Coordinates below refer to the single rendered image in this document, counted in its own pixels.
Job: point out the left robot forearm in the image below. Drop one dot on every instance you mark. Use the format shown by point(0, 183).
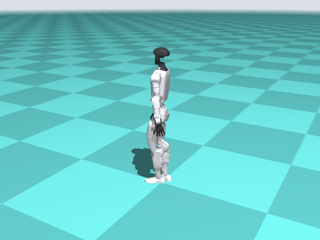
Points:
point(156, 109)

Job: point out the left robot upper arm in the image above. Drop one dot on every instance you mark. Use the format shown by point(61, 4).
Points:
point(155, 80)

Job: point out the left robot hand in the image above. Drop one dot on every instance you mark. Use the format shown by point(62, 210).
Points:
point(159, 128)

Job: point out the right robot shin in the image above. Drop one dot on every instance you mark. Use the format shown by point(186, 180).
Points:
point(165, 161)

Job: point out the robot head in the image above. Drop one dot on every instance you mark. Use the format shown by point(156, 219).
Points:
point(161, 52)

